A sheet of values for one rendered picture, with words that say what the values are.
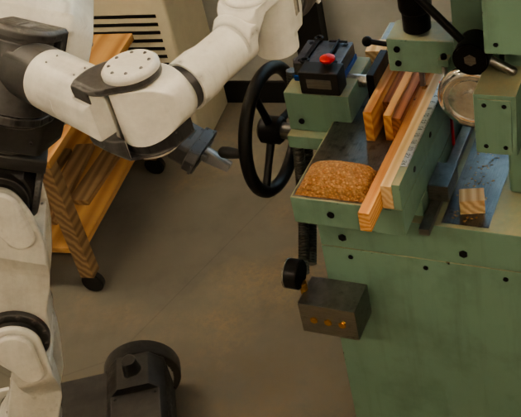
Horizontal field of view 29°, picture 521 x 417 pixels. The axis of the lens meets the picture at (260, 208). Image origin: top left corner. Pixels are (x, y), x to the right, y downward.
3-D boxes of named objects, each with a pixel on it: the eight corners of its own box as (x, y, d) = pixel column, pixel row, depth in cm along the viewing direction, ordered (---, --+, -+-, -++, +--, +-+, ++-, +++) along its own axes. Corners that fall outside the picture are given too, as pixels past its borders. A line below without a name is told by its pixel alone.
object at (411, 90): (427, 71, 203) (426, 49, 200) (437, 71, 203) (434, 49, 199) (394, 141, 188) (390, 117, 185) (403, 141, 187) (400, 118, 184)
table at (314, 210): (352, 42, 229) (349, 18, 225) (487, 49, 216) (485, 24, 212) (247, 217, 189) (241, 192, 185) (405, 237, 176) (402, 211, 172)
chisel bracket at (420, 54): (400, 57, 193) (396, 18, 188) (474, 61, 188) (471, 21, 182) (389, 79, 188) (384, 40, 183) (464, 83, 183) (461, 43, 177)
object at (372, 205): (446, 50, 208) (445, 34, 205) (456, 51, 207) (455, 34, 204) (360, 230, 171) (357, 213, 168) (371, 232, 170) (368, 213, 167)
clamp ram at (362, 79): (356, 85, 203) (351, 47, 197) (392, 88, 200) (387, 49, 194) (341, 112, 197) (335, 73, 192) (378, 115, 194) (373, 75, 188)
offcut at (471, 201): (459, 202, 187) (458, 189, 185) (485, 200, 186) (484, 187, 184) (460, 214, 184) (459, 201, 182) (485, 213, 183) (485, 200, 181)
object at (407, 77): (421, 69, 204) (418, 45, 201) (428, 69, 204) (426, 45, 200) (385, 140, 188) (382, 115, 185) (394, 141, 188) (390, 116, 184)
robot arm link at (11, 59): (16, 127, 144) (-29, 102, 153) (70, 128, 150) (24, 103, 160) (28, 47, 141) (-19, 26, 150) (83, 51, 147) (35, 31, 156)
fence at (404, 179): (478, 25, 213) (477, 2, 209) (486, 26, 212) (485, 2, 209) (394, 209, 173) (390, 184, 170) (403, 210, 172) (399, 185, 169)
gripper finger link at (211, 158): (227, 172, 210) (201, 158, 211) (231, 161, 208) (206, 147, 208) (224, 176, 209) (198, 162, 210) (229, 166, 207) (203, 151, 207)
